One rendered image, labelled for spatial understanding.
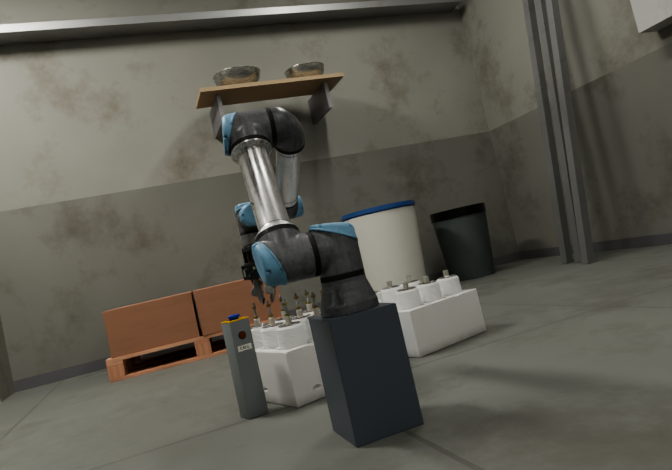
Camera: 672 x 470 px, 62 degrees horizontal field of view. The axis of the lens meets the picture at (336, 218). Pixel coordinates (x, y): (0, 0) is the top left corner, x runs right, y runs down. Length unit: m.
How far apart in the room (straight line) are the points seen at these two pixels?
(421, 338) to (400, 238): 2.03
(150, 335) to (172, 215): 1.30
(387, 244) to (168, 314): 1.61
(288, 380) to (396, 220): 2.45
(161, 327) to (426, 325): 1.94
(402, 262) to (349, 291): 2.78
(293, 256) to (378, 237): 2.79
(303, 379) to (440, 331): 0.64
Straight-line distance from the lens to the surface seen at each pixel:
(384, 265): 4.13
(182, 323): 3.64
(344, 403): 1.39
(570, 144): 4.29
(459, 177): 5.49
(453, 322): 2.31
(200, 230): 4.65
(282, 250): 1.36
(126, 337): 3.68
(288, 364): 1.85
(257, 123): 1.58
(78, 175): 4.74
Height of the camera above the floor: 0.45
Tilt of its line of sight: 4 degrees up
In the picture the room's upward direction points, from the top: 13 degrees counter-clockwise
